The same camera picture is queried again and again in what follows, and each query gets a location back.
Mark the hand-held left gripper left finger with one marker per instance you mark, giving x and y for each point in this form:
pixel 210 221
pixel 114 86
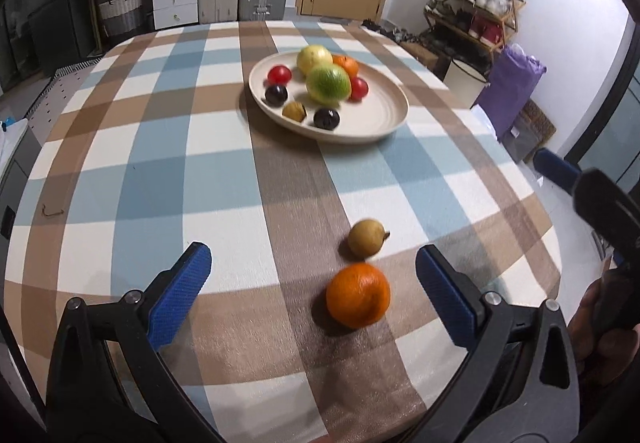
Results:
pixel 182 293

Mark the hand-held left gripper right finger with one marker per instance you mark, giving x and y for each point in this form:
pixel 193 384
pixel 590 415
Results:
pixel 445 293

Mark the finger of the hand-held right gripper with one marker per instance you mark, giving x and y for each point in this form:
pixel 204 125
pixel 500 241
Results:
pixel 555 168

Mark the large orange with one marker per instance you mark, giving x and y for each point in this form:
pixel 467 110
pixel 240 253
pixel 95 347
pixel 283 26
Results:
pixel 358 295

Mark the cream oval plate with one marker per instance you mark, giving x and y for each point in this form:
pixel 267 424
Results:
pixel 370 118

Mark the large red tomato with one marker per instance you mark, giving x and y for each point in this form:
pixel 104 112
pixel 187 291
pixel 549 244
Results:
pixel 360 89

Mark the dark purple plum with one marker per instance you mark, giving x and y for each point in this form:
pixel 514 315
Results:
pixel 326 118
pixel 275 94

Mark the yellow-brown pear with stem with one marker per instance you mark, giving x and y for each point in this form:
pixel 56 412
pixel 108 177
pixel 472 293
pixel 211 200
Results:
pixel 294 111

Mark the small red fruit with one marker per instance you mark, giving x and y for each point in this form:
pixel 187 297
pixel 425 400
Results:
pixel 279 74

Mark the green guava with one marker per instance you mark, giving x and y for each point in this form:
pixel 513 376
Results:
pixel 327 84

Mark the person's right forearm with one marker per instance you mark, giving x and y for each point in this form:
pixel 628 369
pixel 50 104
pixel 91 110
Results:
pixel 610 415

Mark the person's right hand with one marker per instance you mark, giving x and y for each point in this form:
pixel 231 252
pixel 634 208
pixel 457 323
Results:
pixel 600 358

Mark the brown doormat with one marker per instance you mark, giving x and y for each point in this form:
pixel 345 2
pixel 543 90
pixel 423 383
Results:
pixel 540 120

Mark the brown round fruit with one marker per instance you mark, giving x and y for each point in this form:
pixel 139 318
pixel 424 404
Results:
pixel 366 239

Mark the purple plastic bag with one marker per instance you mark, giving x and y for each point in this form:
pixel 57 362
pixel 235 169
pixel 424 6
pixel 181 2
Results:
pixel 510 83

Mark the white bucket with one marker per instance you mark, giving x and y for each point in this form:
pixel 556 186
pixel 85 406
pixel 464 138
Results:
pixel 462 83

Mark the wooden shoe rack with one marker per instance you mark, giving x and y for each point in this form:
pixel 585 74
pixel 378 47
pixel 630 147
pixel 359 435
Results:
pixel 511 25

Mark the brown rubber band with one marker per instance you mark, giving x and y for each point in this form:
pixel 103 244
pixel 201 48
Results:
pixel 52 211

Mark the grey low cabinet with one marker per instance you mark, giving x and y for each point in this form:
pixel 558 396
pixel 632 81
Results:
pixel 15 173

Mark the small orange mandarin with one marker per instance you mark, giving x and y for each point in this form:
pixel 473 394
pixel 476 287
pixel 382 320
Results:
pixel 347 64

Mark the striped rug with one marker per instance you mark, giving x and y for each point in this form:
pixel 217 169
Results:
pixel 60 83

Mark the yellow round fruit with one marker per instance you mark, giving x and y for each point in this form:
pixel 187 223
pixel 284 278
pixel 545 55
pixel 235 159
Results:
pixel 312 58

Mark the woven laundry basket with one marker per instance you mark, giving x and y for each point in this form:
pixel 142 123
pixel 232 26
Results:
pixel 120 13

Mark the black cabinet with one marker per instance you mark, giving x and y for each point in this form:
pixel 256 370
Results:
pixel 60 33

